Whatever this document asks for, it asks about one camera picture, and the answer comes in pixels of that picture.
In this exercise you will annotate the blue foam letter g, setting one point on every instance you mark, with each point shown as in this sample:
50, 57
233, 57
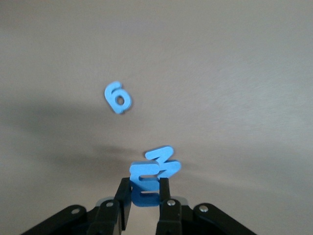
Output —
118, 101

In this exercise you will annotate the blue foam capital M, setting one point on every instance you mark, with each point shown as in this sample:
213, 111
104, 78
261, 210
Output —
168, 166

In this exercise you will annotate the blue foam small m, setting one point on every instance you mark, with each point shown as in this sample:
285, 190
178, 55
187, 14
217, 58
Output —
144, 186

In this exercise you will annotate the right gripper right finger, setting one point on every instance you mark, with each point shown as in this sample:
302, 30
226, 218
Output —
164, 191

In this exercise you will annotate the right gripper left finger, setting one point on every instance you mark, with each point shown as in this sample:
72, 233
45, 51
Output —
124, 193

